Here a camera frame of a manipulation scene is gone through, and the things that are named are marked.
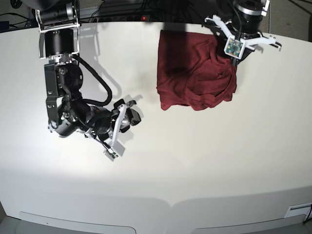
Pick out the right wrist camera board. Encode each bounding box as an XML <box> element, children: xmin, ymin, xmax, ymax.
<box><xmin>103</xmin><ymin>141</ymin><xmax>125</xmax><ymax>161</ymax></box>

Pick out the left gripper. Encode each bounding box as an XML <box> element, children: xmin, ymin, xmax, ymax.
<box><xmin>204</xmin><ymin>15</ymin><xmax>282</xmax><ymax>63</ymax></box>

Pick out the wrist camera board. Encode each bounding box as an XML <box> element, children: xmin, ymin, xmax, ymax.
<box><xmin>224</xmin><ymin>37</ymin><xmax>245</xmax><ymax>59</ymax></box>
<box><xmin>103</xmin><ymin>141</ymin><xmax>125</xmax><ymax>161</ymax></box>

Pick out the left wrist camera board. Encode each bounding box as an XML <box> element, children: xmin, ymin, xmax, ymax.
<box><xmin>224</xmin><ymin>37</ymin><xmax>245</xmax><ymax>59</ymax></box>

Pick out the black cable bundle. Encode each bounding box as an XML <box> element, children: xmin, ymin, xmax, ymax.
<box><xmin>136</xmin><ymin>0</ymin><xmax>220</xmax><ymax>24</ymax></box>

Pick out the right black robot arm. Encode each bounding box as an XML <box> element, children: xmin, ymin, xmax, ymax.
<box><xmin>35</xmin><ymin>0</ymin><xmax>141</xmax><ymax>154</ymax></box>

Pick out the black power strip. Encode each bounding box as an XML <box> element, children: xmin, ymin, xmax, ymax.
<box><xmin>89</xmin><ymin>15</ymin><xmax>150</xmax><ymax>23</ymax></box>

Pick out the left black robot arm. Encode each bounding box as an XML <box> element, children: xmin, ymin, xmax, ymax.
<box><xmin>204</xmin><ymin>0</ymin><xmax>282</xmax><ymax>66</ymax></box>

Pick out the red long-sleeve T-shirt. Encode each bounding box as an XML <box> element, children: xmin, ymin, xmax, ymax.
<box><xmin>156</xmin><ymin>30</ymin><xmax>237</xmax><ymax>111</ymax></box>

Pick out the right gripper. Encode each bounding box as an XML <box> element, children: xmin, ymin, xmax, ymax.
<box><xmin>82</xmin><ymin>99</ymin><xmax>141</xmax><ymax>146</ymax></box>

